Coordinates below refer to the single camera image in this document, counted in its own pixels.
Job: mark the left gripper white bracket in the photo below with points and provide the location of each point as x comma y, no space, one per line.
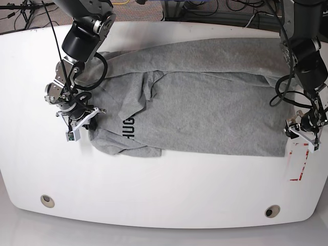
307,125

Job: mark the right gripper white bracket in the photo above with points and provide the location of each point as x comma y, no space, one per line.
76,116

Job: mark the grey T-shirt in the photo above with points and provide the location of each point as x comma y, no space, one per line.
206,96

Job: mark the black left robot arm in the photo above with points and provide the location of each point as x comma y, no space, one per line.
300,45

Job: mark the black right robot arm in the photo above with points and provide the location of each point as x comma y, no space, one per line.
92,21

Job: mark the red tape rectangle marking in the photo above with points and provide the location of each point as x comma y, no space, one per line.
298,156

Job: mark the black tripod stand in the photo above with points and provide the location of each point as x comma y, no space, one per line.
26,9

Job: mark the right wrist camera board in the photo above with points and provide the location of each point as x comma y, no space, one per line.
73,135

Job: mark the right table cable grommet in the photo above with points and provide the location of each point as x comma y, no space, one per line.
272,211

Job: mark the table cable grommet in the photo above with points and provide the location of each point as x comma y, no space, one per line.
272,211
47,201

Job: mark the left table cable grommet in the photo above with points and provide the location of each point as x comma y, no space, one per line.
47,201

